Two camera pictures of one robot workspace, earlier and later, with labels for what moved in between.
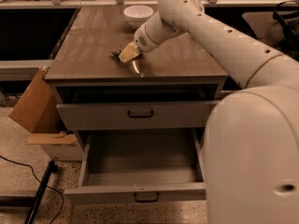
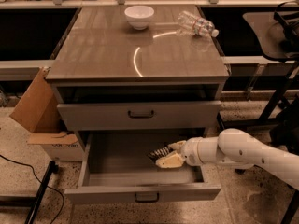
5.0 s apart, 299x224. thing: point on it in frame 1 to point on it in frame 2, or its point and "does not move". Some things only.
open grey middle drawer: [137, 165] does not move
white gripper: [142, 41] to [191, 153]
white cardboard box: [62, 147] does not move
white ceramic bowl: [137, 15] does not move
